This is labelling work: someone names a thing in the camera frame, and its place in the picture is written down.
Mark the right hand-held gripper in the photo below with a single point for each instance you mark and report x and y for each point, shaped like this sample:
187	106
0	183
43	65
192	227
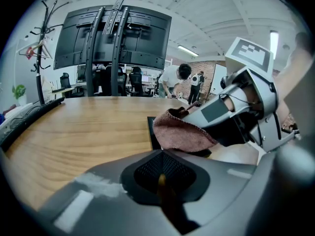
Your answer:
248	55

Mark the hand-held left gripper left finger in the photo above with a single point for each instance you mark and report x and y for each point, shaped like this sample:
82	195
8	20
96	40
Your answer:
103	205

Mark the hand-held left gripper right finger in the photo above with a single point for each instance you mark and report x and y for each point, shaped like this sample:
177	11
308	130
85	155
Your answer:
221	195

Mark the brown cloth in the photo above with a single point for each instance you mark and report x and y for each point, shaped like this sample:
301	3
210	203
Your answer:
179	134

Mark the black picture frame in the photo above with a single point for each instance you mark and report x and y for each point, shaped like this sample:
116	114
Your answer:
153	131

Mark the person's right forearm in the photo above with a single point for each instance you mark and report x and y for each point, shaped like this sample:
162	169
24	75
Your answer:
292	77

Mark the whiteboard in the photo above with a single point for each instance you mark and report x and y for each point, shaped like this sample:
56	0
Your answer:
217	79

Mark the white grey floor device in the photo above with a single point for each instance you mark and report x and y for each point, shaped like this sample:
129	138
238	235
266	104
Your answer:
178	95

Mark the long ceiling light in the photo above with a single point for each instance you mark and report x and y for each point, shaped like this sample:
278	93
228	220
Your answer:
187	50
274	44

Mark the black office chair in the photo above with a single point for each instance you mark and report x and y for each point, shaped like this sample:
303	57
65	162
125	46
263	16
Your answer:
136	81
66	82

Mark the black keyboard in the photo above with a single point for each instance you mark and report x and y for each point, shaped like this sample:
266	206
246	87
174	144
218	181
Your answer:
27	118

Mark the large black monitor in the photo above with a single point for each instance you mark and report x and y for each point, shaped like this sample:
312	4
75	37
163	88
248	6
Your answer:
145	33

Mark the black monitor stand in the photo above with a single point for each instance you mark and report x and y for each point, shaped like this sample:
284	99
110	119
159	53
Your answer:
115	58

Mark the potted green plant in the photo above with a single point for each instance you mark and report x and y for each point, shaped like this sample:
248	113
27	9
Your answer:
19	92

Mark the black coat rack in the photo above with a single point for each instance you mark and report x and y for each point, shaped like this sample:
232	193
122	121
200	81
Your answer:
40	65

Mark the wooden hanger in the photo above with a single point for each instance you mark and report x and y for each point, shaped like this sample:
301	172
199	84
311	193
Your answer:
44	49

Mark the white hanger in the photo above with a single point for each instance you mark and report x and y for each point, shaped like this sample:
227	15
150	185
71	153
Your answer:
23	49

